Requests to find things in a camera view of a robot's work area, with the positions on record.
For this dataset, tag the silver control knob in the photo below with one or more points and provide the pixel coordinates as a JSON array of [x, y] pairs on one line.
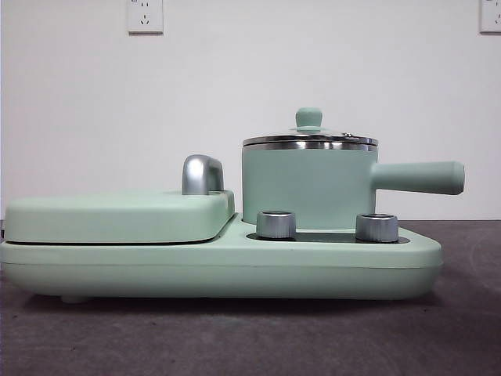
[[376, 227], [276, 225]]

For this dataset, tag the white wall socket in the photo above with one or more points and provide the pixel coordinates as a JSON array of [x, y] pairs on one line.
[[145, 17], [491, 15]]

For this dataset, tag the green hinged grill cover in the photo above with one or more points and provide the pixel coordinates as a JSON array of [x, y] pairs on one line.
[[98, 217]]

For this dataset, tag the glass lid with green knob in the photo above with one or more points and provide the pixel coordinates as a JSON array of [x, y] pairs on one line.
[[308, 116]]

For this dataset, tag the green breakfast maker base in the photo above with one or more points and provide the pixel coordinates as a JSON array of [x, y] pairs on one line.
[[117, 270]]

